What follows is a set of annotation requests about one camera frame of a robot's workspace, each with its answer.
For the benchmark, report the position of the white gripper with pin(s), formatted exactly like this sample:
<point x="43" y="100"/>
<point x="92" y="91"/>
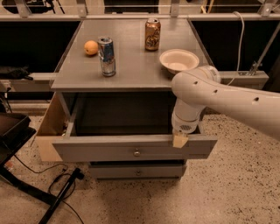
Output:
<point x="184" y="126"/>

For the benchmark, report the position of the grey top drawer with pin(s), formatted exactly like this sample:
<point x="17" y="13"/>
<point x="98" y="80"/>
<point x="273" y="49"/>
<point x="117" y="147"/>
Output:
<point x="138" y="149"/>

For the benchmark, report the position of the grey drawer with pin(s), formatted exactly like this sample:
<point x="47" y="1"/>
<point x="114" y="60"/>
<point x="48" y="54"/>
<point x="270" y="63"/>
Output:
<point x="137" y="171"/>
<point x="138" y="149"/>

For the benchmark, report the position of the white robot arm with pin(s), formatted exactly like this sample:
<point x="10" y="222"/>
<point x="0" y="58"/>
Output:
<point x="201" y="88"/>

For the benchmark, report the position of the grey bottom drawer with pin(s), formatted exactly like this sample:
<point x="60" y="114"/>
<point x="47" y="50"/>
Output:
<point x="137" y="171"/>

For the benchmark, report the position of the grey drawer cabinet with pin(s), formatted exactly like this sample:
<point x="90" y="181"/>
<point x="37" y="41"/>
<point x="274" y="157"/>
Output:
<point x="137" y="100"/>

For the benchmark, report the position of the white paper bowl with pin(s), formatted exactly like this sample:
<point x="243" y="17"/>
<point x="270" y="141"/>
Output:
<point x="178" y="60"/>

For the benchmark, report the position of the blue silver energy can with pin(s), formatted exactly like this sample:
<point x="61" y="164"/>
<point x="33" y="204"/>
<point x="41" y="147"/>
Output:
<point x="107" y="56"/>

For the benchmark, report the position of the gold soda can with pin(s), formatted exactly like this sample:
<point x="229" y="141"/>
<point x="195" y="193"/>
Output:
<point x="152" y="34"/>

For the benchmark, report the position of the cardboard box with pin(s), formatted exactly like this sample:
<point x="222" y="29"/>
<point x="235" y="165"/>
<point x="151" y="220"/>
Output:
<point x="53" y="127"/>

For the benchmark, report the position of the orange fruit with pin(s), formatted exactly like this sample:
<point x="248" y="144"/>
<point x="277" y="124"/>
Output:
<point x="91" y="48"/>

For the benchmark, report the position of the black chair base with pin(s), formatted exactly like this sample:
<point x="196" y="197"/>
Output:
<point x="14" y="133"/>

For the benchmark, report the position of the black bag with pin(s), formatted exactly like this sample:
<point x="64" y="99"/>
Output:
<point x="14" y="73"/>

